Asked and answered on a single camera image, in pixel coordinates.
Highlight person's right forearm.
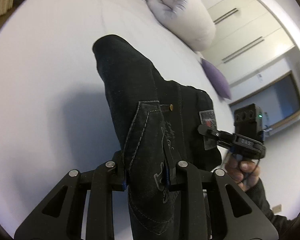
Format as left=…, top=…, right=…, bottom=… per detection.
left=244, top=177, right=299, bottom=240

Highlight white wardrobe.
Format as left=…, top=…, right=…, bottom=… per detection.
left=205, top=0, right=297, bottom=85

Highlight wood framed dark screen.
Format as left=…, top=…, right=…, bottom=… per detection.
left=229, top=71, right=300, bottom=130

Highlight purple pillow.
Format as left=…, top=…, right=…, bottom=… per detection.
left=201, top=57, right=232, bottom=99

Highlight white pillow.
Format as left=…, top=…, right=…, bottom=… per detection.
left=147, top=0, right=217, bottom=52

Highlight person's right hand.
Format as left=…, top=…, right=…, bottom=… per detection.
left=226, top=153, right=261, bottom=193

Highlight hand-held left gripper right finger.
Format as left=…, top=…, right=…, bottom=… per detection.
left=164, top=145, right=279, bottom=240

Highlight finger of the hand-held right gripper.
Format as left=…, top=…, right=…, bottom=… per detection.
left=197, top=125, right=237, bottom=142
left=207, top=136, right=233, bottom=152

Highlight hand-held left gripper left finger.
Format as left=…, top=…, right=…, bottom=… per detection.
left=14, top=151, right=128, bottom=240

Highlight black pants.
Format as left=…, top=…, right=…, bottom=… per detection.
left=92, top=34, right=223, bottom=240

